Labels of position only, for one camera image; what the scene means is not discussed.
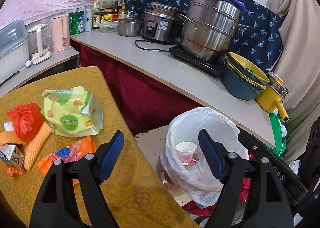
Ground orange snack wrapper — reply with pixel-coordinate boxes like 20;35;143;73
36;136;97;175

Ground white pink paper cup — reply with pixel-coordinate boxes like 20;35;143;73
175;141;197;166

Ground silver foil carton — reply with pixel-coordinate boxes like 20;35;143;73
0;144;24;171

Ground red plastic bag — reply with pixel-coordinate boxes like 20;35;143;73
7;103;43;142

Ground green apple snack bag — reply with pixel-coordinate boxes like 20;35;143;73
41;86;104;139

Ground white bag lined trash bin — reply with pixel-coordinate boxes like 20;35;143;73
160;107;249;207

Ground green plastic bag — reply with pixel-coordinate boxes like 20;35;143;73
269;113;287;159

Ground yellow electric pot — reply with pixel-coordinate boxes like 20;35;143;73
255;71;289;123

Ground stacked yellow blue basins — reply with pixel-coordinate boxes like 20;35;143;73
221;52;270;101

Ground black induction cooktop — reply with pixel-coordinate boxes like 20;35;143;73
169;45;222;78

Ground beige curtain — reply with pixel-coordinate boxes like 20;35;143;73
267;0;319;163

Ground navy patterned cloth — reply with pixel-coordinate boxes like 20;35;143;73
124;0;284;71

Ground dark red counter skirt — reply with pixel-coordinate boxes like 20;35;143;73
71;41;202;134

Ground large stainless steamer pot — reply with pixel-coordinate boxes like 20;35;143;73
177;0;251;62

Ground silver rice cooker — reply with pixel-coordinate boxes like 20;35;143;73
142;2;183;44

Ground pink electric kettle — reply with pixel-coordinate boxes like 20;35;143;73
51;15;70;52

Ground white dish rack grey lid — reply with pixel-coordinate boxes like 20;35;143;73
0;20;29;84

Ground small steel lidded pot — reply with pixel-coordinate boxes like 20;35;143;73
117;17;144;37

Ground green tin can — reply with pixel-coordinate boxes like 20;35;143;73
69;11;85;35

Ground dark soy sauce bottle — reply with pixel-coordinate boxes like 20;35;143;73
92;2;101;29

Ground white thermos bottle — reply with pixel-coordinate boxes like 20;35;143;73
85;7;93;32

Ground white carton box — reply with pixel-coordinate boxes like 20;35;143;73
98;0;116;10

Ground black power cable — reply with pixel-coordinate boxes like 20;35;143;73
134;39;176;53

